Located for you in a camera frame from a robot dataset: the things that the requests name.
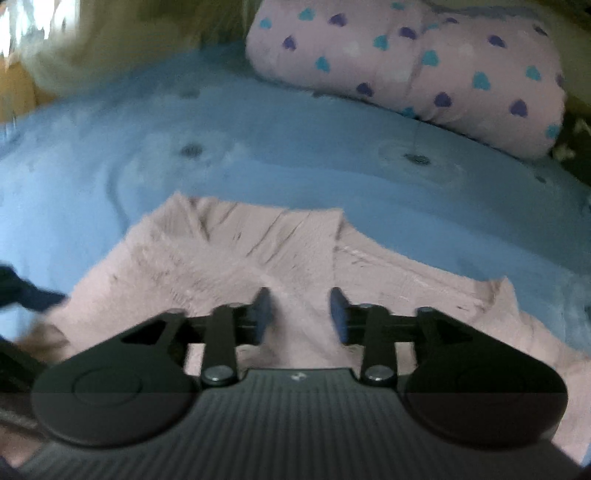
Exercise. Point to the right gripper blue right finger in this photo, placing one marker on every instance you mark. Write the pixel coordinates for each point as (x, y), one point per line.
(367, 326)

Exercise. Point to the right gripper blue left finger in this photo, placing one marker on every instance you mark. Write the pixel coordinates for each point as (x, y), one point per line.
(230, 326)

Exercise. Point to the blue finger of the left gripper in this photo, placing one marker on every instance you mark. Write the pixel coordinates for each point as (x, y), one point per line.
(16, 291)

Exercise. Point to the pink knitted cardigan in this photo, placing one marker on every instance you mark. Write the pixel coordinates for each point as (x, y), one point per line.
(195, 254)

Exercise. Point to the white mosquito net curtain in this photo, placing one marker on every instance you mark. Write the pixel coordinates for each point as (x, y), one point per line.
(110, 38)

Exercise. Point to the pink heart-print rolled quilt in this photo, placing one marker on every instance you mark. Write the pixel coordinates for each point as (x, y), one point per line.
(490, 73)

